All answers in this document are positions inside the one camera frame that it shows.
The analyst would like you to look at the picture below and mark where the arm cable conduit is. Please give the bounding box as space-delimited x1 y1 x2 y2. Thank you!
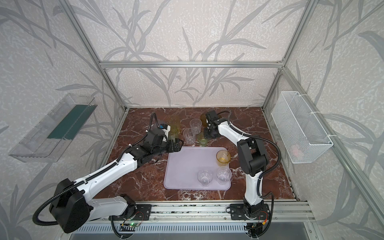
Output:
217 110 282 199
32 112 160 226

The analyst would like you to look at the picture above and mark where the clear plastic wall bin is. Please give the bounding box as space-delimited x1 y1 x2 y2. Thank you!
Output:
9 94 97 163

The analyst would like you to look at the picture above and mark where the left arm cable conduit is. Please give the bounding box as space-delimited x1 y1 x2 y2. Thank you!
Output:
32 112 160 226

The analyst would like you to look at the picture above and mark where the yellow transparent plastic cup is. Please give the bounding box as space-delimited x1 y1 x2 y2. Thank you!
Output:
216 150 231 167

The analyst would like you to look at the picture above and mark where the green pad in bin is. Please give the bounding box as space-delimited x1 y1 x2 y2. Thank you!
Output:
48 105 97 140

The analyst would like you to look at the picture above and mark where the tall green plastic cup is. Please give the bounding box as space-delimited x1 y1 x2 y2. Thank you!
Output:
168 132 180 143

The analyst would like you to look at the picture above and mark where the small circuit board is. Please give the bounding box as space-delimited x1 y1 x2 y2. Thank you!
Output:
121 222 142 229

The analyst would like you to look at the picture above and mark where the lilac plastic tray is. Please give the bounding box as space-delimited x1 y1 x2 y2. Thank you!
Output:
164 147 231 191

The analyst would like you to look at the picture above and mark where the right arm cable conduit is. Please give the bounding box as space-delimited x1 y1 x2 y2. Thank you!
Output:
217 110 282 199

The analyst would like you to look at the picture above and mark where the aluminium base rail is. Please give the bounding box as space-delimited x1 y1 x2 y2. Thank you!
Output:
134 200 315 224

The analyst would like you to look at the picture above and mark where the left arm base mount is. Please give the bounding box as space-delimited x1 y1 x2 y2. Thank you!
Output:
121 204 152 221

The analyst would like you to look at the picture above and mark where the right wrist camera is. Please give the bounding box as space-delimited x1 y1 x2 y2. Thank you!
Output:
206 110 219 125

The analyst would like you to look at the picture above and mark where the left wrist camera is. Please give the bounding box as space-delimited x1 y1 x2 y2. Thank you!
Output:
157 125 171 143

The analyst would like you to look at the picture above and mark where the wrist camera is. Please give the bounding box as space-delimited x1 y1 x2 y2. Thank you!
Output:
206 110 219 125
157 125 171 143

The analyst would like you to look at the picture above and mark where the tall yellow plastic cup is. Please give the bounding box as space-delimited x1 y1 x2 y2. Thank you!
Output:
168 116 181 135

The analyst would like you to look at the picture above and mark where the amber dimpled cup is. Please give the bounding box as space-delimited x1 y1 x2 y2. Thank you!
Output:
200 114 208 128

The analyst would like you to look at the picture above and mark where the clear faceted cup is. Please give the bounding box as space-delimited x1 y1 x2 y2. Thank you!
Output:
190 119 202 135
197 170 213 187
183 128 196 146
216 166 232 185

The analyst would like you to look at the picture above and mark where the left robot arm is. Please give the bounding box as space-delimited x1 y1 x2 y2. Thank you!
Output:
47 129 184 233

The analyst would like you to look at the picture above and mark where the white wire mesh basket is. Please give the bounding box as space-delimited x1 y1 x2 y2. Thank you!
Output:
272 91 334 164

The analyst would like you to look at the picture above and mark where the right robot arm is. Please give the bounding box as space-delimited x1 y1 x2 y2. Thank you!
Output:
204 120 270 216

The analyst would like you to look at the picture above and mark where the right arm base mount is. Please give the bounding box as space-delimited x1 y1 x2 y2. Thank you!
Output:
230 202 270 221

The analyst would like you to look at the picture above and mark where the small green plastic cup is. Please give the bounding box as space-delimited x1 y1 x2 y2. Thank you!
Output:
197 133 208 147

